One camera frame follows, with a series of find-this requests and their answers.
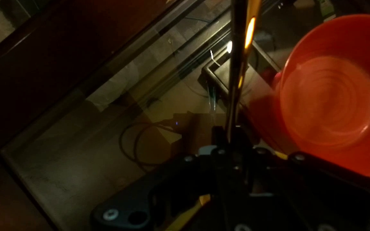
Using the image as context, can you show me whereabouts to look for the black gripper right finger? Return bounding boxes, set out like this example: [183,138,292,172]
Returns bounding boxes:
[237,147,370,231]

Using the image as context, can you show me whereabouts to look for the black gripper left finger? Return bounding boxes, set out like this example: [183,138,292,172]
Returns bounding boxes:
[89,147,233,231]

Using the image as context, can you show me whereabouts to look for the pink-red plastic bowl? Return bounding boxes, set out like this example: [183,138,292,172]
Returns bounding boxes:
[276,14,370,176]

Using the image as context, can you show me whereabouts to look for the dark wooden glass-top desk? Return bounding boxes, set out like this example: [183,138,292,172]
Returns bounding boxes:
[0,0,370,231]

